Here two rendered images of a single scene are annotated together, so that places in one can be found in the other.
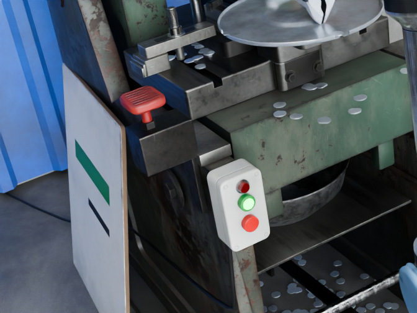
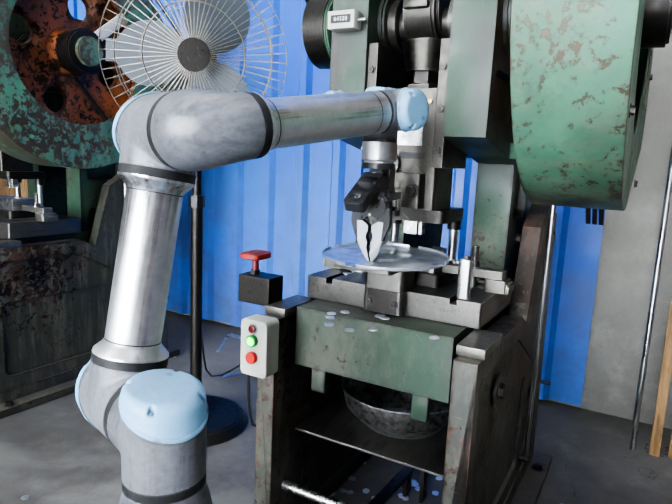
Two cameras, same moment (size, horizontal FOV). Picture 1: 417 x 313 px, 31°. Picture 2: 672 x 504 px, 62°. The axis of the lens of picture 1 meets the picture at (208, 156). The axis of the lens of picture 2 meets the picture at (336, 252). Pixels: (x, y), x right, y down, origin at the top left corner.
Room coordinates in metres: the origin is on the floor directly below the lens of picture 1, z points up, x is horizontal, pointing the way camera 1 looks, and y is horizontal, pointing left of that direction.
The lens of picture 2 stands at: (0.40, -1.13, 1.00)
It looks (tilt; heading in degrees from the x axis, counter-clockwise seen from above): 10 degrees down; 52
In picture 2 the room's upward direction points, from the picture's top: 3 degrees clockwise
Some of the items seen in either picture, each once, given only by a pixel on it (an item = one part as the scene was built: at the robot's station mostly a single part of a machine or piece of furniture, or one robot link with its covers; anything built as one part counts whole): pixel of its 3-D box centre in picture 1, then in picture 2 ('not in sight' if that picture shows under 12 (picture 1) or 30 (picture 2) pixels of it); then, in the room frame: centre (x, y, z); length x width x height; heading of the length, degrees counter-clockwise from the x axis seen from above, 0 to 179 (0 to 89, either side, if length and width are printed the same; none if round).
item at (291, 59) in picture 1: (299, 48); (383, 284); (1.29, -0.20, 0.72); 0.25 x 0.14 x 0.14; 22
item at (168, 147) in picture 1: (169, 169); (260, 308); (1.12, 0.07, 0.62); 0.10 x 0.06 x 0.20; 112
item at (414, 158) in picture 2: not in sight; (414, 146); (1.41, -0.15, 1.04); 0.17 x 0.15 x 0.30; 22
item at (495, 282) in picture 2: not in sight; (477, 266); (1.51, -0.29, 0.76); 0.17 x 0.06 x 0.10; 112
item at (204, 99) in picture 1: (254, 48); (410, 288); (1.45, -0.13, 0.68); 0.45 x 0.30 x 0.06; 112
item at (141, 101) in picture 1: (146, 116); (255, 266); (1.11, 0.09, 0.72); 0.07 x 0.06 x 0.08; 22
